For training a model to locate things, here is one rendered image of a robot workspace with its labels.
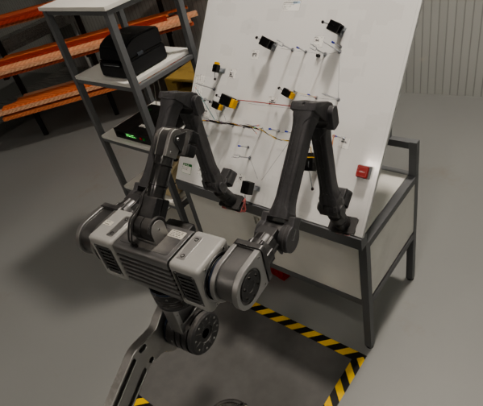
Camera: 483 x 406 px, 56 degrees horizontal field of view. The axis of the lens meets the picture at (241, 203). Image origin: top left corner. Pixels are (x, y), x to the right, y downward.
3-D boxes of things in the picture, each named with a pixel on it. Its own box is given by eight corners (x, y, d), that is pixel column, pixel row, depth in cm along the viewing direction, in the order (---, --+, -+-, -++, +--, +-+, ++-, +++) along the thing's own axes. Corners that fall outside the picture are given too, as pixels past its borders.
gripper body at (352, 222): (333, 214, 173) (328, 207, 167) (359, 219, 167) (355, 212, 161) (328, 230, 171) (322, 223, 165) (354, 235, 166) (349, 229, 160)
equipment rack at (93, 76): (205, 279, 317) (103, 6, 206) (149, 252, 352) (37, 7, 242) (247, 234, 344) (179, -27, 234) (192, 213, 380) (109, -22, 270)
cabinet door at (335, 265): (360, 300, 226) (356, 244, 203) (272, 264, 259) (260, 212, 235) (363, 296, 228) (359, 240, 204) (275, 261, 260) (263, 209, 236)
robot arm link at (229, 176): (201, 184, 182) (218, 188, 177) (212, 159, 185) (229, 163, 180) (214, 196, 192) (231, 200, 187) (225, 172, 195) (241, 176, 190)
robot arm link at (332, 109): (294, 109, 131) (330, 112, 126) (303, 99, 135) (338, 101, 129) (314, 216, 158) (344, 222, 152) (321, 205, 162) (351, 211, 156)
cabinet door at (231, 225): (272, 263, 259) (260, 211, 236) (204, 235, 291) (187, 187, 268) (274, 261, 260) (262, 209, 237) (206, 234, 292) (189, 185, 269)
